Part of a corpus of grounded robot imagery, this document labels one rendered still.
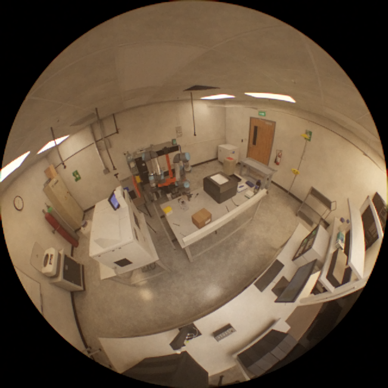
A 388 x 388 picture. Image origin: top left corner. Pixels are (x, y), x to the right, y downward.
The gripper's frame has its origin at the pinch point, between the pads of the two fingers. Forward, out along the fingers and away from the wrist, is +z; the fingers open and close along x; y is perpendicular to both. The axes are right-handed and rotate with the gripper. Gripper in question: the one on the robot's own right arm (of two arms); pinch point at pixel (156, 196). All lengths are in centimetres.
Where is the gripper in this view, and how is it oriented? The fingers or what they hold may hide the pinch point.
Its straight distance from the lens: 180.9
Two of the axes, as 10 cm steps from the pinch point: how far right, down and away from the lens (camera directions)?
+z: 2.0, 9.4, 2.8
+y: 0.6, -2.9, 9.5
